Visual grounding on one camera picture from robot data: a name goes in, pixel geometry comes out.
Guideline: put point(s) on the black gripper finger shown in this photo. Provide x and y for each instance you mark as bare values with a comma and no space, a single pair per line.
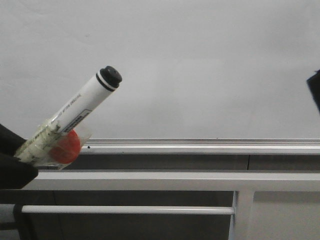
14,174
313,84

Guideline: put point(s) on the white black whiteboard marker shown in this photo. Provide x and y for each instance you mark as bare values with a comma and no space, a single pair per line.
58,141

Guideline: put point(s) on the black stand post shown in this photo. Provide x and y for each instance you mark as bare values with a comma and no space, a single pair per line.
24,224

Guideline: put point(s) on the white whiteboard with aluminium frame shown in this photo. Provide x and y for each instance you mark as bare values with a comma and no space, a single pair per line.
212,75

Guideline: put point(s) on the white metal stand frame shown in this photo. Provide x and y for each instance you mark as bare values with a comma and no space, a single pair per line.
167,205

